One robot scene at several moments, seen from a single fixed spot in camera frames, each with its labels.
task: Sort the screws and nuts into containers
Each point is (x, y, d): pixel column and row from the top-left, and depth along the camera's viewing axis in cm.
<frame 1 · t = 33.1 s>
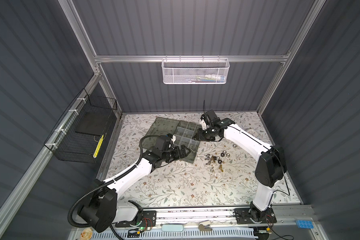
left hand: (186, 152, 82), fingers open
right hand: (199, 138, 88), fingers closed
clear divided organizer box: (186, 133, 110), on the table
pile of screws and nuts: (216, 161, 96), on the table

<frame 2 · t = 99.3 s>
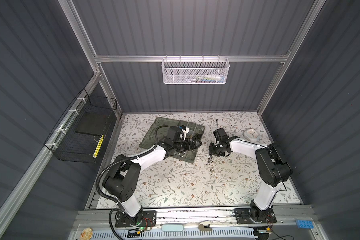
left hand: (197, 145, 85), fingers open
right hand: (211, 152, 97), fingers closed
white tape roll: (252, 135, 105), point 3 cm above the table
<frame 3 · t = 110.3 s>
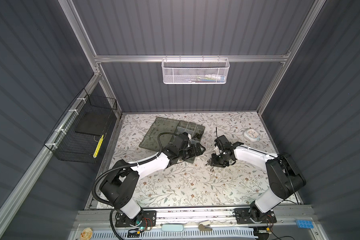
left hand: (201, 151, 84), fingers open
right hand: (213, 165, 91), fingers open
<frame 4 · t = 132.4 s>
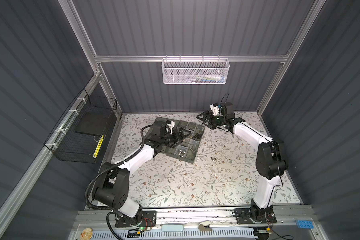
left hand: (188, 136, 83), fingers open
right hand: (200, 120, 90), fingers open
